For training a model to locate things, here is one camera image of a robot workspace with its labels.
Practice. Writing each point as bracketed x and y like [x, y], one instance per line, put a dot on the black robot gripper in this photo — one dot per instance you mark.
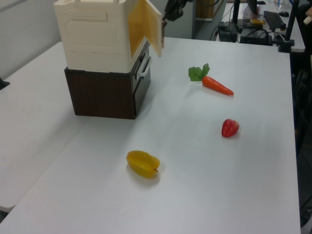
[176, 8]

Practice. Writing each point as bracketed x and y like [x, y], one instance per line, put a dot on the cream cabinet door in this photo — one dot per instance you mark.
[152, 26]

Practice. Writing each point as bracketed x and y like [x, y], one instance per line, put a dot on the wooden background cabinet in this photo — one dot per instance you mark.
[206, 9]

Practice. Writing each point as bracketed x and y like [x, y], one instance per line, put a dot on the cream plastic cabinet body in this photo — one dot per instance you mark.
[95, 36]

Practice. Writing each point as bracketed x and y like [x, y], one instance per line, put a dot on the thin black stand pole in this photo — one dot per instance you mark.
[236, 11]

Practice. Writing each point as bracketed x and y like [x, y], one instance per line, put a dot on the orange toy carrot green leaves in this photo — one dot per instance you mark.
[214, 83]

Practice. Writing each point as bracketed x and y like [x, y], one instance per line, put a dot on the small yellow object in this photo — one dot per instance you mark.
[257, 21]

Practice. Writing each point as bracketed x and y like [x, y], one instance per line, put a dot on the flat black electronics box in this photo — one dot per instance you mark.
[256, 37]

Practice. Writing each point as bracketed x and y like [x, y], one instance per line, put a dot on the dark brown wooden drawer box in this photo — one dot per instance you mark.
[100, 93]

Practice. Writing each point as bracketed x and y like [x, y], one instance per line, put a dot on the black computer keyboard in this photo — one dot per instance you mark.
[273, 20]

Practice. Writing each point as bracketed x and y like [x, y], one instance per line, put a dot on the black computer mouse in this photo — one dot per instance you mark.
[284, 13]

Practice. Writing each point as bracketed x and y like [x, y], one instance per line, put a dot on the black pole with table clamp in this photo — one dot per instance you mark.
[290, 26]

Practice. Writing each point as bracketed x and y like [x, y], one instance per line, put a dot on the red toy strawberry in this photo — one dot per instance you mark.
[229, 128]

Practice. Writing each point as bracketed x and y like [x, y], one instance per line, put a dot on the yellow toy starfruit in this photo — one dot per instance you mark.
[142, 164]

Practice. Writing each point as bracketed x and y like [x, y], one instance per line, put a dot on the black table clamp bracket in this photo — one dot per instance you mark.
[3, 84]

